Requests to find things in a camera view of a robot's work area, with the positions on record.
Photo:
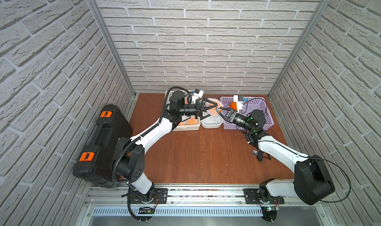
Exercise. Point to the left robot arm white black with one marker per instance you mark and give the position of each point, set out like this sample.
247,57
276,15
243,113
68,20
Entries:
128,162

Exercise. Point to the bare orange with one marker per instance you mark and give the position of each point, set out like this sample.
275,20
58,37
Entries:
233,105

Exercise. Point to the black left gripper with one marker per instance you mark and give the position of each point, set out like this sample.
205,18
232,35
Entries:
201,107

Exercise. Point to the white perforated plastic basket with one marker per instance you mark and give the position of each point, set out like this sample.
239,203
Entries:
184,118

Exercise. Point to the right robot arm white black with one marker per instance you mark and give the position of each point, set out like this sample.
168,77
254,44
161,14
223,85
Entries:
311,182

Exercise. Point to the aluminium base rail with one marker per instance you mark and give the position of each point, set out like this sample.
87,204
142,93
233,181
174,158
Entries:
201,200

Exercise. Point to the small black clip device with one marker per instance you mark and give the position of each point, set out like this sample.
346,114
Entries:
260,155

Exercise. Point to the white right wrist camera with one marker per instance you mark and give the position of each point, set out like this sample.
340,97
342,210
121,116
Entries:
240,100

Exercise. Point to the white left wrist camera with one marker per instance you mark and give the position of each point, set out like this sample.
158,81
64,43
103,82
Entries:
196,96

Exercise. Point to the black tool case orange latches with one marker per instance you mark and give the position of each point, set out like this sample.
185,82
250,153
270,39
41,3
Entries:
95,160

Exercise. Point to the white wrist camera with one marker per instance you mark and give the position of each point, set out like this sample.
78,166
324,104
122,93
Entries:
196,96
240,100

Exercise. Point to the white plastic tub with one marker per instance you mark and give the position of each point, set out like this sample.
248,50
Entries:
212,123

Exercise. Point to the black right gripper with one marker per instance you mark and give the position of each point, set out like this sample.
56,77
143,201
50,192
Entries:
231,116

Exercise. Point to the purple perforated plastic basket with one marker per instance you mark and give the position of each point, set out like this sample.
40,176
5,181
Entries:
250,104

